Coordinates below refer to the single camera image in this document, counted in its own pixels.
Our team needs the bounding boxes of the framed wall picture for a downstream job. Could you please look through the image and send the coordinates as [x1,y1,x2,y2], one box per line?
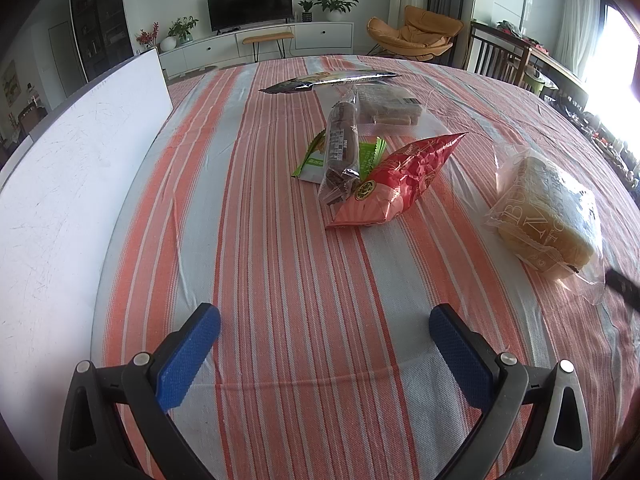
[0,59,22,95]

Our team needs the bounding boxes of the dark wooden chair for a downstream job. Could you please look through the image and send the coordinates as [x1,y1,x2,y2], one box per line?
[464,20,531,86]

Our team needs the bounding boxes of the large potted plant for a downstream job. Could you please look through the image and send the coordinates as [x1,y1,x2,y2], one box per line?
[312,0,360,22]

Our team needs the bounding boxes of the wooden side table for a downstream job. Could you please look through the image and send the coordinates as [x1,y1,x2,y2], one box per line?
[520,42,606,106]

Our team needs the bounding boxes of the large clear bread packet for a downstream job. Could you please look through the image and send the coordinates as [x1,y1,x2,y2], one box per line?
[481,144,608,307]

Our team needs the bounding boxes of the green white snack packet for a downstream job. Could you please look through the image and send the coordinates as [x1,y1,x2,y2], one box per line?
[291,130,331,183]

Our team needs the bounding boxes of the white curtain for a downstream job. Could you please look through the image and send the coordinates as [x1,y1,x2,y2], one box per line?
[552,0,608,66]

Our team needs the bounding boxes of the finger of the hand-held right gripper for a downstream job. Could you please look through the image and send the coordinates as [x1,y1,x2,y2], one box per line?
[602,269,640,311]

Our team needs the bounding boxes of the orange lounge chair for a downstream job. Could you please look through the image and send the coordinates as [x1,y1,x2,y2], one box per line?
[366,5,465,63]

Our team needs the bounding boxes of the striped tablecloth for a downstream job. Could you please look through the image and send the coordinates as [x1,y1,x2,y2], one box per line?
[90,54,640,480]

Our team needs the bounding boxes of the green plant in vase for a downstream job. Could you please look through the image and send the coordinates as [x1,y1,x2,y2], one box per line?
[167,16,200,45]

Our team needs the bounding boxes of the red snack packet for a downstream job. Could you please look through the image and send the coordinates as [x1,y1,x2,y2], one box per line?
[326,132,468,231]

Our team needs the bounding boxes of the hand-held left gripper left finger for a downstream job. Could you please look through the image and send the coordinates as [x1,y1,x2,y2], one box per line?
[57,302,222,480]

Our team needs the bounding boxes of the black television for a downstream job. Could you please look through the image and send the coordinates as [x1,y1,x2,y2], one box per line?
[206,0,293,33]

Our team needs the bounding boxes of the long dark snack packet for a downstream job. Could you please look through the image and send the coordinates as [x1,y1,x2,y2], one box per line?
[258,71,402,95]

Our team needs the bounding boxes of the red flowers in vase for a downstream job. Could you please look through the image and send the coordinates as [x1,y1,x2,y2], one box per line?
[136,22,160,53]

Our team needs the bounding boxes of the wooden bench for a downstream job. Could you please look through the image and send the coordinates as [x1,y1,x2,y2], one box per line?
[242,31,296,63]

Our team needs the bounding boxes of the row of jars and cans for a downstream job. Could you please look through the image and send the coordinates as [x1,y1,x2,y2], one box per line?
[555,97,640,186]

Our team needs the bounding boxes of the white television cabinet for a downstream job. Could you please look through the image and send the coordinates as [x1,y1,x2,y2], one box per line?
[159,21,355,76]

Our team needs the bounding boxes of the brown roll snack packet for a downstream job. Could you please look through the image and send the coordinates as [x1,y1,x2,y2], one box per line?
[318,100,362,207]

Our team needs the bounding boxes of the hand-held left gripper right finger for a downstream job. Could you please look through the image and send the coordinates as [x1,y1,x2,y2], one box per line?
[428,303,593,480]

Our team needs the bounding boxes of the clear packet of brown bars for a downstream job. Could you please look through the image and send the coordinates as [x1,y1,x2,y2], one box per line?
[350,85,425,128]

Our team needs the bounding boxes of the black display cabinet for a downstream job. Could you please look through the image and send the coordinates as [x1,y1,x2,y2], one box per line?
[69,0,135,83]

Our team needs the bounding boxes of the window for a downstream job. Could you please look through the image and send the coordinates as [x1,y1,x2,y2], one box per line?
[582,2,640,126]

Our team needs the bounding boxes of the white cardboard box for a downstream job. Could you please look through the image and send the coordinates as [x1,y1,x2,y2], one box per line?
[0,47,175,461]

